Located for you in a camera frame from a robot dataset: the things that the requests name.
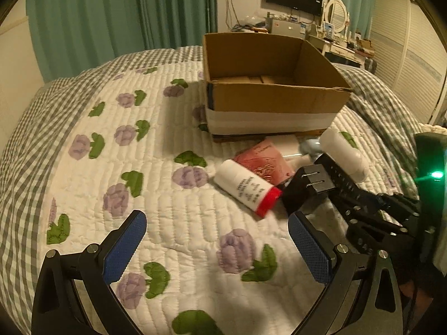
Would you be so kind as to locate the silver mini fridge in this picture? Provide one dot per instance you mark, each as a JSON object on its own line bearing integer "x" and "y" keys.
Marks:
{"x": 285, "y": 27}

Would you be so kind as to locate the white oval mirror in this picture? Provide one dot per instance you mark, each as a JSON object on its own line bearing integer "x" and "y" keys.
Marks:
{"x": 336, "y": 14}

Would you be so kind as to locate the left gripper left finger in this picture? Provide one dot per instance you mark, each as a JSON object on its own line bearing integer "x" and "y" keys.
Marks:
{"x": 57, "y": 307}

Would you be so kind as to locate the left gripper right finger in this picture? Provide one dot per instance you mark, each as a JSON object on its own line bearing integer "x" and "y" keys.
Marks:
{"x": 367, "y": 283}

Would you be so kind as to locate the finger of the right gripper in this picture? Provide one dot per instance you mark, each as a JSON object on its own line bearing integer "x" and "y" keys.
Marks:
{"x": 311, "y": 184}
{"x": 344, "y": 184}

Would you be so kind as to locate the white dressing table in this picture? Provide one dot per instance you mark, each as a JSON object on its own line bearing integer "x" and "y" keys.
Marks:
{"x": 338, "y": 54}

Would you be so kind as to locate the white floral quilt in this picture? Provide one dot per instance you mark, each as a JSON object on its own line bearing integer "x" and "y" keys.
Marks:
{"x": 206, "y": 263}

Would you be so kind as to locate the brown cardboard box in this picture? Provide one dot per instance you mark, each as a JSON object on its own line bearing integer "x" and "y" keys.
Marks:
{"x": 264, "y": 84}

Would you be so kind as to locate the small light blue fan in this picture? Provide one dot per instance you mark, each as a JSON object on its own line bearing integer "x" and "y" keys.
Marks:
{"x": 298, "y": 150}

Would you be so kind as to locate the red pouch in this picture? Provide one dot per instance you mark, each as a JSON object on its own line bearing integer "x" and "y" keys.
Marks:
{"x": 266, "y": 161}

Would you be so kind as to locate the white bottle red cap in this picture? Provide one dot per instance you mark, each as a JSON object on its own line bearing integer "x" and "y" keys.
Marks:
{"x": 248, "y": 188}

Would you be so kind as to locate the grey checked bedspread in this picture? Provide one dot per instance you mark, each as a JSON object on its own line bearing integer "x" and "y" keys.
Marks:
{"x": 30, "y": 156}

